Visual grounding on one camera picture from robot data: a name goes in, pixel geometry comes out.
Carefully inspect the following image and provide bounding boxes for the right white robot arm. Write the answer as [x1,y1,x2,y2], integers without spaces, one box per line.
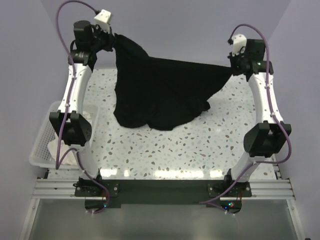
[222,34,292,197]

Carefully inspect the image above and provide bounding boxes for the black t shirt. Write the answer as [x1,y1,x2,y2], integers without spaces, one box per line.
[113,34,232,131]

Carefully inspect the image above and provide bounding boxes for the white plastic laundry basket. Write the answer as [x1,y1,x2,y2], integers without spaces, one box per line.
[29,100,100,169]

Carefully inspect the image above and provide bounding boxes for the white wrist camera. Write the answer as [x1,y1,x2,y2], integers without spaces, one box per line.
[231,34,247,57]
[94,9,112,30]

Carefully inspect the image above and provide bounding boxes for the white t shirt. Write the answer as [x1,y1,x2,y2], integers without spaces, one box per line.
[47,109,95,166]

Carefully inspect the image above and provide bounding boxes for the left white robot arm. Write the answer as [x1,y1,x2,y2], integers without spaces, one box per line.
[49,20,114,199]

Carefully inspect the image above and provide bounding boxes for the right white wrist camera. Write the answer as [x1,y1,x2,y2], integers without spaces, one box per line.
[231,34,247,57]

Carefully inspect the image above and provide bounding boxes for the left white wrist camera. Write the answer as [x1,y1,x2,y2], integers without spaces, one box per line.
[94,9,112,30]

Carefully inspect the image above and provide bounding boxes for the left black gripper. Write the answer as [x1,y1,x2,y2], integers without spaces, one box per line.
[90,24,117,53]

